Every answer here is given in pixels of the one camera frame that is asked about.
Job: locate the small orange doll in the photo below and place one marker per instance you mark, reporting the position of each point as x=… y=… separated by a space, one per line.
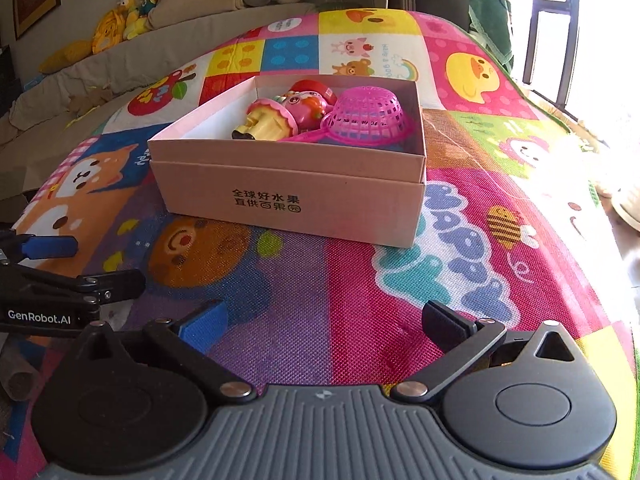
x=127 y=12

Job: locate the yellow plush cushion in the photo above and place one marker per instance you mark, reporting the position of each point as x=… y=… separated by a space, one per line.
x=67 y=56

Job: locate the cartoon boy doll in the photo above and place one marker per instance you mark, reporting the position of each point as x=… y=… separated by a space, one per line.
x=147 y=0

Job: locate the pink cardboard box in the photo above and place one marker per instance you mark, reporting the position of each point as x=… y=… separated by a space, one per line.
x=280 y=200

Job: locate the yellow tiger plush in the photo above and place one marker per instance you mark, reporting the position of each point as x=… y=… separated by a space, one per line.
x=111 y=32

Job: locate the green printed towel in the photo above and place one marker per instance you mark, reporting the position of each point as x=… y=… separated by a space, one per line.
x=490 y=15

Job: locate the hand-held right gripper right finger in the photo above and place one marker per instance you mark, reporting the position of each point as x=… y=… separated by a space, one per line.
x=442 y=325

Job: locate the beige cushion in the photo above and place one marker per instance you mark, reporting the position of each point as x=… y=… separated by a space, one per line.
x=200 y=5

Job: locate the colourful cartoon play mat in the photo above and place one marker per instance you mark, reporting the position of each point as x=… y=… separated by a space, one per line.
x=350 y=280

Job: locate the small brown plush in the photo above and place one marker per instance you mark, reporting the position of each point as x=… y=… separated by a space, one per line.
x=92 y=100

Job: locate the yellow pink cupcake toy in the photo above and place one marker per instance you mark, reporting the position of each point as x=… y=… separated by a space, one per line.
x=260 y=120

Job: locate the red plastic toy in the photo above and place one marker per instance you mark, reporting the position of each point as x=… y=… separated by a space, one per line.
x=312 y=87

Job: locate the pink cartoon figure toy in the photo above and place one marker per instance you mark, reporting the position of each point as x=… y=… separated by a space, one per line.
x=300 y=105

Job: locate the beige sofa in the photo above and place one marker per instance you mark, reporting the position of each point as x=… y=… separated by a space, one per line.
x=165 y=50

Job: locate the dark brown plush toy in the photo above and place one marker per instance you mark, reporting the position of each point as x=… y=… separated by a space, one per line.
x=17 y=375

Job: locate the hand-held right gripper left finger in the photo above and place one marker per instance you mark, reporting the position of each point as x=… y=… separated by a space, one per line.
x=205 y=327

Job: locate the pink plastic basket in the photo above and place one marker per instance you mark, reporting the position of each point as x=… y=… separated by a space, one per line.
x=370 y=115

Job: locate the black window frame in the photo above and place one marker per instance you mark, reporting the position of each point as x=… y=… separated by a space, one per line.
x=542 y=35

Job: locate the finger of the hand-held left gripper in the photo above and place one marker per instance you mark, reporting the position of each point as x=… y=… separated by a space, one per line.
x=50 y=247
x=117 y=282

